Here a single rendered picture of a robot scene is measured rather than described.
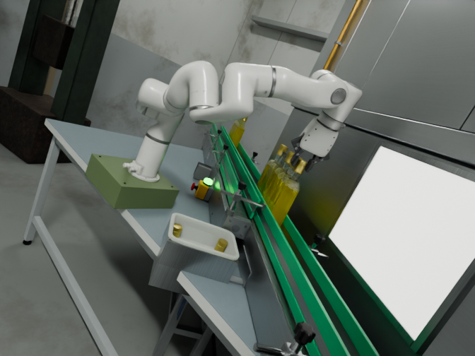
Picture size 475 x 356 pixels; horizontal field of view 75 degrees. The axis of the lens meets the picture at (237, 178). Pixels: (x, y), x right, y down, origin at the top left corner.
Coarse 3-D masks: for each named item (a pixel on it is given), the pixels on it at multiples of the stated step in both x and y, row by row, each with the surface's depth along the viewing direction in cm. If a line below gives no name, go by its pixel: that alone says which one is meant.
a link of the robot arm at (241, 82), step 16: (240, 64) 81; (256, 64) 82; (224, 80) 81; (240, 80) 79; (256, 80) 80; (272, 80) 81; (224, 96) 81; (240, 96) 79; (256, 96) 85; (192, 112) 86; (208, 112) 83; (224, 112) 81; (240, 112) 81
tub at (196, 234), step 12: (180, 216) 102; (192, 228) 103; (204, 228) 104; (216, 228) 105; (180, 240) 87; (192, 240) 104; (204, 240) 105; (216, 240) 106; (228, 240) 105; (216, 252) 89; (228, 252) 100
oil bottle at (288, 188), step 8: (280, 184) 107; (288, 184) 102; (296, 184) 103; (280, 192) 104; (288, 192) 103; (296, 192) 104; (272, 200) 108; (280, 200) 104; (288, 200) 104; (272, 208) 105; (280, 208) 105; (288, 208) 105; (280, 216) 106; (280, 224) 107
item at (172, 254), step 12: (168, 228) 95; (168, 240) 87; (168, 252) 87; (180, 252) 88; (192, 252) 88; (204, 252) 89; (240, 252) 108; (168, 264) 89; (180, 264) 89; (192, 264) 90; (204, 264) 90; (216, 264) 91; (228, 264) 91; (240, 264) 104; (204, 276) 92; (216, 276) 92; (228, 276) 93; (240, 276) 100
